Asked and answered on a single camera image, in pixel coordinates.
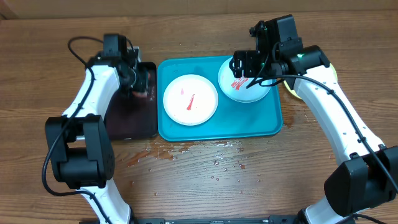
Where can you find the yellow-green plastic plate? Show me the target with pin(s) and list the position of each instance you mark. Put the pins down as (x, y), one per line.
(292, 92)

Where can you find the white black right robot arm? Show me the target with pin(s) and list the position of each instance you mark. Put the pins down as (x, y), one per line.
(366, 176)

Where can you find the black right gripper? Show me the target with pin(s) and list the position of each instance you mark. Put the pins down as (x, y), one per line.
(244, 62)

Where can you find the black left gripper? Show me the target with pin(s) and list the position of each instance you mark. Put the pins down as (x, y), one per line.
(143, 70)

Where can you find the teal plastic serving tray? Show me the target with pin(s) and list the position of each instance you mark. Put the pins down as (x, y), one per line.
(231, 119)

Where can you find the black rectangular tray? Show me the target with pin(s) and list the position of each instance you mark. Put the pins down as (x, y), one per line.
(134, 117)

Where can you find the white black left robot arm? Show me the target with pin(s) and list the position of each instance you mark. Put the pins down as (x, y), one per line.
(80, 159)

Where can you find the green pink sponge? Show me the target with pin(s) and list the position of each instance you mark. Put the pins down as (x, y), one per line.
(137, 94)

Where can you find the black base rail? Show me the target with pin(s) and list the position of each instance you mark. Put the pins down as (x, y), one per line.
(273, 219)

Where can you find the white plastic plate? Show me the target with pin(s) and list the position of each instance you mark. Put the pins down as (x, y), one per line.
(190, 100)

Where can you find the light blue plastic plate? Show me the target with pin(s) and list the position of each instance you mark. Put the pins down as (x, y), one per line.
(235, 88)

